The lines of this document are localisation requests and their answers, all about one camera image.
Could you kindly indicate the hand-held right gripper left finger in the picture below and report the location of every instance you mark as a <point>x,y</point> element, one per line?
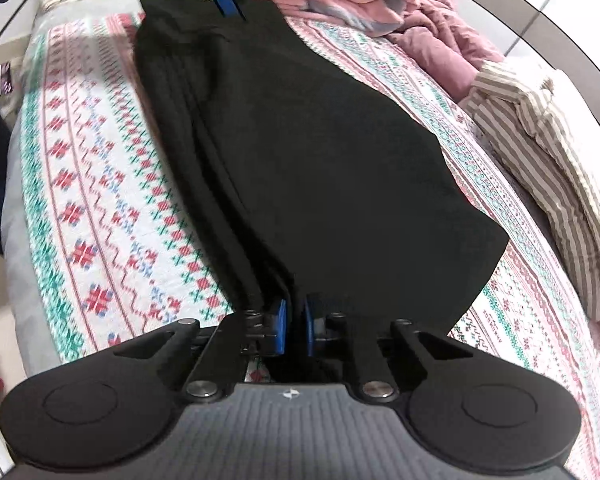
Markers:
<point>280,327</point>

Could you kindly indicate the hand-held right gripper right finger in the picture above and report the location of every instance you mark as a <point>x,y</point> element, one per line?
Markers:
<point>310,329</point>

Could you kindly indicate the black pants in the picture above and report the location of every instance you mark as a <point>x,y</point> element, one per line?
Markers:
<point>290,160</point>

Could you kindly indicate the patterned bed blanket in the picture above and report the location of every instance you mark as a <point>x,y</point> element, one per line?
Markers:
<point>105,200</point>

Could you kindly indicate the striped white brown garment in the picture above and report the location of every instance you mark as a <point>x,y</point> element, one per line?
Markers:
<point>550,160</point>

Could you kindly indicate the white wardrobe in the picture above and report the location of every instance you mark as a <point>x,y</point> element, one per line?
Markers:
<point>545,15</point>

